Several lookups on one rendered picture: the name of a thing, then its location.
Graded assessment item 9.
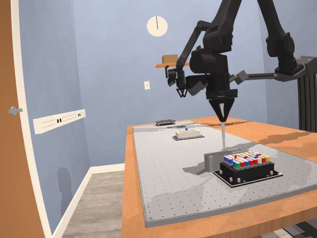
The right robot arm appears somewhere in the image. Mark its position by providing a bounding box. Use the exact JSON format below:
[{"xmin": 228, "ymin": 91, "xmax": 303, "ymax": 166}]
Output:
[{"xmin": 167, "ymin": 20, "xmax": 211, "ymax": 87}]

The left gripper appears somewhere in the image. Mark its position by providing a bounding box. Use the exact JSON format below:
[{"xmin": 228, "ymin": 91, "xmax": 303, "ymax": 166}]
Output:
[{"xmin": 206, "ymin": 72, "xmax": 238, "ymax": 122}]

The black vial rack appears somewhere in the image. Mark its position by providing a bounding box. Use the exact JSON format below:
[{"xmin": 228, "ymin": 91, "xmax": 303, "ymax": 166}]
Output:
[{"xmin": 220, "ymin": 162, "xmax": 274, "ymax": 182}]

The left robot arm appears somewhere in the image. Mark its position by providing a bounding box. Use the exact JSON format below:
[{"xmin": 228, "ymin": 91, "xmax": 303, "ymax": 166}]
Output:
[{"xmin": 185, "ymin": 0, "xmax": 304, "ymax": 96}]

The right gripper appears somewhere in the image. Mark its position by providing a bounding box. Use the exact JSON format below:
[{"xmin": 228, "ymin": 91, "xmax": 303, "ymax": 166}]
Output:
[{"xmin": 176, "ymin": 77, "xmax": 187, "ymax": 98}]

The cream grid rack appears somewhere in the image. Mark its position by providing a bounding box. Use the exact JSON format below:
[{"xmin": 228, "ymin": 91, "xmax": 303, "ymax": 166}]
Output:
[{"xmin": 175, "ymin": 129, "xmax": 201, "ymax": 138}]

